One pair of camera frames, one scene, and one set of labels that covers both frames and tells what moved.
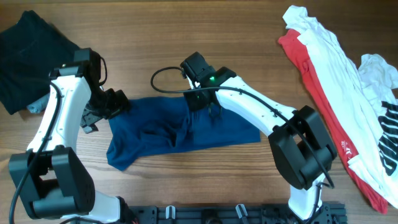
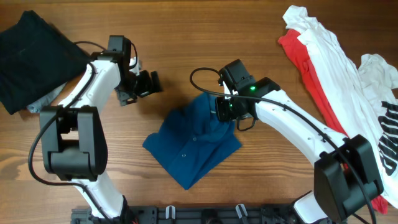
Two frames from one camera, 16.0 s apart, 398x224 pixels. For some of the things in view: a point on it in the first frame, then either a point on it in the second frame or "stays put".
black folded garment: x=30 y=50 stays put
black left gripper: x=119 y=104 -> x=145 y=88
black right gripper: x=193 y=103 -> x=222 y=114
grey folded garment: x=38 y=105 stays put
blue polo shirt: x=155 y=126 -> x=193 y=141
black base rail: x=326 y=214 stays put
